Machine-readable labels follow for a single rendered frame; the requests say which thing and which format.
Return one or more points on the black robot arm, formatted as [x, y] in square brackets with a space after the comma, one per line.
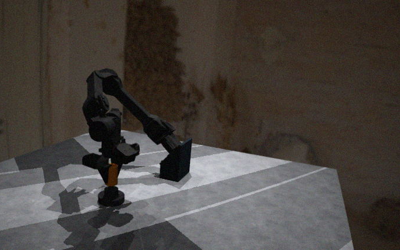
[102, 125]

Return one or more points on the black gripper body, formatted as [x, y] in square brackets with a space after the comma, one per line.
[96, 161]

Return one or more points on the black round pedestal with short shaft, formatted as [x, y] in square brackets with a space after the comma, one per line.
[111, 197]

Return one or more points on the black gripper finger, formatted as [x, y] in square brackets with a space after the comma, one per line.
[118, 162]
[104, 172]

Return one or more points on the orange tapered knob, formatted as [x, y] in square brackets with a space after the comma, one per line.
[113, 175]

